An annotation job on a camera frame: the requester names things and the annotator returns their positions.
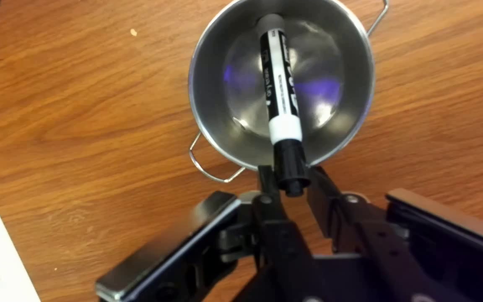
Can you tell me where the small steel pot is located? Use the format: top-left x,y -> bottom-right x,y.
185,0 -> 390,187

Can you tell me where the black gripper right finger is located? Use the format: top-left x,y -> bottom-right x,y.
306,167 -> 483,302

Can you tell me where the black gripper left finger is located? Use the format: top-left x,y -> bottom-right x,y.
93,165 -> 331,302

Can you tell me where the black white marker pen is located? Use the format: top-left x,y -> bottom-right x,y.
254,12 -> 313,198

